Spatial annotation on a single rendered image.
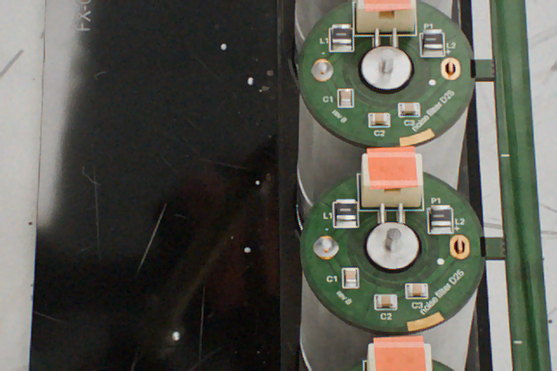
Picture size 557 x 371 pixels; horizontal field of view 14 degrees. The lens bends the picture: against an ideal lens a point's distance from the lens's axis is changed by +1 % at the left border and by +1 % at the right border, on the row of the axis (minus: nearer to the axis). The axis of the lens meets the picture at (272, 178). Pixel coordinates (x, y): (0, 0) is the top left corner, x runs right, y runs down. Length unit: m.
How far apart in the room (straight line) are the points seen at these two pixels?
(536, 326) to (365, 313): 0.02
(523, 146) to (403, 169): 0.02
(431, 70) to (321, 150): 0.02
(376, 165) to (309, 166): 0.03
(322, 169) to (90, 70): 0.07
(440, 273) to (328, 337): 0.02
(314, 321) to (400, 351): 0.02
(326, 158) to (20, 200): 0.08
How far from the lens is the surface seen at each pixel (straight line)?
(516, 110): 0.33
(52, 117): 0.38
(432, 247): 0.31
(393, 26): 0.33
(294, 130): 0.37
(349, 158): 0.33
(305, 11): 0.36
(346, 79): 0.33
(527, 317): 0.31
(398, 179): 0.31
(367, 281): 0.31
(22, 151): 0.39
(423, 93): 0.33
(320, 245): 0.31
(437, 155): 0.33
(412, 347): 0.30
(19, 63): 0.40
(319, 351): 0.33
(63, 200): 0.38
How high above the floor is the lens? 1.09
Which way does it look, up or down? 62 degrees down
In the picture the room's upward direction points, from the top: straight up
